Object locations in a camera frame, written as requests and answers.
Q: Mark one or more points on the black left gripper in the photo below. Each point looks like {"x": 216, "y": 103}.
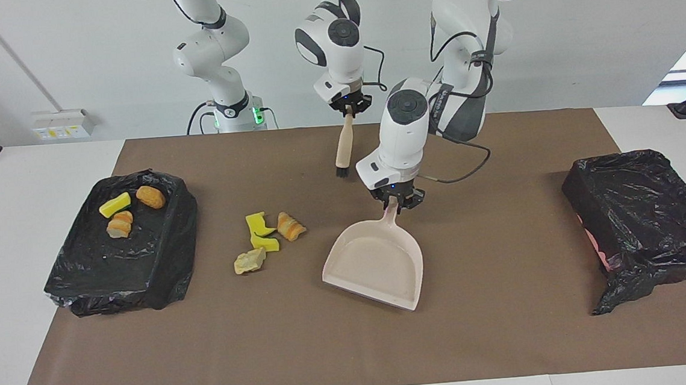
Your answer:
{"x": 396, "y": 189}

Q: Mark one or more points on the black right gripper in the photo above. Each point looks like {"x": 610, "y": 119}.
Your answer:
{"x": 350, "y": 101}

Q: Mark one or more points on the beige hand brush black bristles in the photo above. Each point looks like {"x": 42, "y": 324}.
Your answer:
{"x": 344, "y": 144}

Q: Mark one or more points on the beige plastic dustpan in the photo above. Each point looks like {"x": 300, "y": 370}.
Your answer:
{"x": 378, "y": 262}

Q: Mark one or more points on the orange striped croissant piece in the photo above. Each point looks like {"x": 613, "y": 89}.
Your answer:
{"x": 290, "y": 227}

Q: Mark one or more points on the yellow green sponge block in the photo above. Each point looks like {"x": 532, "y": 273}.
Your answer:
{"x": 267, "y": 244}

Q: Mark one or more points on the curved yellow sponge piece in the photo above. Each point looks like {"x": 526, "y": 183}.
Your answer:
{"x": 256, "y": 224}

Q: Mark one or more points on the pale paper piece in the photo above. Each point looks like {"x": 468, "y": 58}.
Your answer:
{"x": 249, "y": 262}

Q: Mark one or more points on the brown bread roll piece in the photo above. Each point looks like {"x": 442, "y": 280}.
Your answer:
{"x": 151, "y": 197}

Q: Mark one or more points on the yellow sponge wedge piece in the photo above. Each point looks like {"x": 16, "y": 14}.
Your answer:
{"x": 114, "y": 205}

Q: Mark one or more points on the orange striped bread piece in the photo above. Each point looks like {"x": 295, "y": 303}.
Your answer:
{"x": 119, "y": 225}

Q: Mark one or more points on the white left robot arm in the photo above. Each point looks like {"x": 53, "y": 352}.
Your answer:
{"x": 405, "y": 134}

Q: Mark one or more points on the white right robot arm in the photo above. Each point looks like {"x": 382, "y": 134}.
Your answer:
{"x": 215, "y": 41}

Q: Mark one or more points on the black bag lined pink bin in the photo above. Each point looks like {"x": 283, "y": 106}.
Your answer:
{"x": 640, "y": 214}

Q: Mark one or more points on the brown paper table mat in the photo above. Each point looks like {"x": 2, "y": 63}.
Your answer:
{"x": 355, "y": 361}

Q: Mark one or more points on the white wall socket box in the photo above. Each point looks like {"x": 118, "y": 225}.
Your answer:
{"x": 60, "y": 124}

